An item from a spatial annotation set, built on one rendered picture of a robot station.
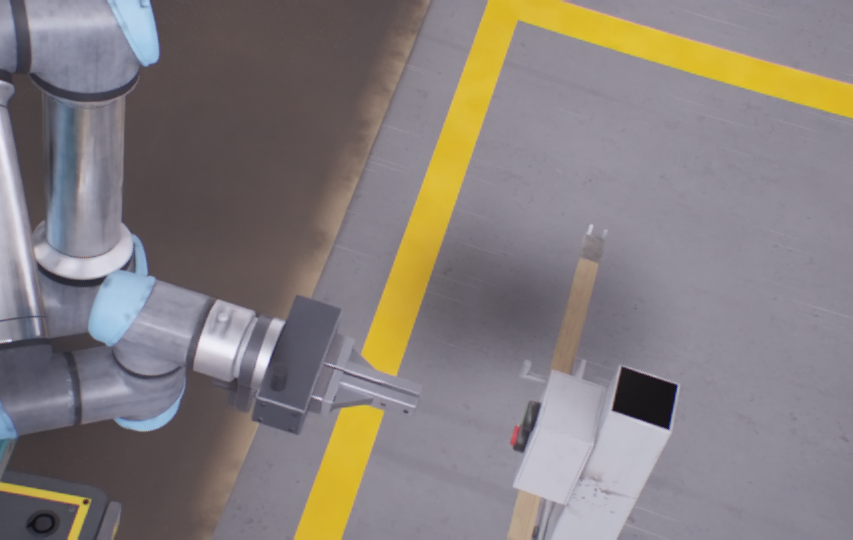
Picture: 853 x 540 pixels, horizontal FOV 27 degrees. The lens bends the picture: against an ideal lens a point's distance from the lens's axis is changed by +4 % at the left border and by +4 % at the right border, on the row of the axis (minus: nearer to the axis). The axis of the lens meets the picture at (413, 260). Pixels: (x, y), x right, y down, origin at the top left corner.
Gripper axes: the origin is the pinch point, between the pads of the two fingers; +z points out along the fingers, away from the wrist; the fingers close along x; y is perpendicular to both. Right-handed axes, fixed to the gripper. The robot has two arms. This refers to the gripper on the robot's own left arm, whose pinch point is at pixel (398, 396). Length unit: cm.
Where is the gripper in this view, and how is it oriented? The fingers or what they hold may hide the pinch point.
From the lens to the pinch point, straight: 175.0
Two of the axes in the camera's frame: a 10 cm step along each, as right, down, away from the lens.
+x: 2.7, -7.6, 5.9
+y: 1.6, -5.7, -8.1
